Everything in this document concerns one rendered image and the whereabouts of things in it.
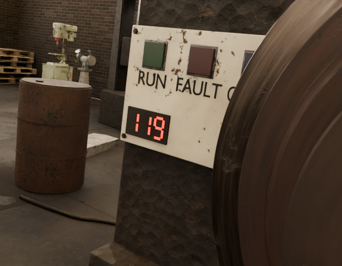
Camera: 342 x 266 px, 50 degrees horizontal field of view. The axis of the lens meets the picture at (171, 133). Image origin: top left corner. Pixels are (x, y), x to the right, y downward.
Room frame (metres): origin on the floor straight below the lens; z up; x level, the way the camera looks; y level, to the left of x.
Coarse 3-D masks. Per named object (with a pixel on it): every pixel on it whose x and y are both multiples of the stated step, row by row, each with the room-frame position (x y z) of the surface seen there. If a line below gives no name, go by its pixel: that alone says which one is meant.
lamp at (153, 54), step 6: (150, 42) 0.55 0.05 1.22; (156, 42) 0.54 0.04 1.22; (144, 48) 0.55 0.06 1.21; (150, 48) 0.54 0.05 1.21; (156, 48) 0.54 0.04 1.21; (162, 48) 0.53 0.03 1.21; (144, 54) 0.55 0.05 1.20; (150, 54) 0.54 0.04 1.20; (156, 54) 0.54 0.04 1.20; (162, 54) 0.53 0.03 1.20; (144, 60) 0.55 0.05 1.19; (150, 60) 0.54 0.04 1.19; (156, 60) 0.54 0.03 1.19; (162, 60) 0.53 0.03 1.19; (150, 66) 0.54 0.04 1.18; (156, 66) 0.54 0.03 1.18; (162, 66) 0.53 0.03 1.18
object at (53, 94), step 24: (24, 96) 2.82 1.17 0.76; (48, 96) 2.76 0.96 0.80; (72, 96) 2.84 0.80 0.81; (24, 120) 2.80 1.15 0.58; (48, 120) 2.77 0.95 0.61; (72, 120) 2.85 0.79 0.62; (24, 144) 2.80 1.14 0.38; (48, 144) 2.77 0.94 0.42; (72, 144) 2.87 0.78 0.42; (24, 168) 2.79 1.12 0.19; (48, 168) 2.77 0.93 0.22; (72, 168) 2.88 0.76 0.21; (48, 192) 2.78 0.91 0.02
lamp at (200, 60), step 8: (192, 48) 0.51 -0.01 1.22; (200, 48) 0.50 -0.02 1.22; (208, 48) 0.49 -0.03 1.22; (192, 56) 0.50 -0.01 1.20; (200, 56) 0.50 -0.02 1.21; (208, 56) 0.49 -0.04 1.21; (192, 64) 0.50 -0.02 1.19; (200, 64) 0.50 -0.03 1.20; (208, 64) 0.49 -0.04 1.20; (192, 72) 0.50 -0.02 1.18; (200, 72) 0.50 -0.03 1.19; (208, 72) 0.49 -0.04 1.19
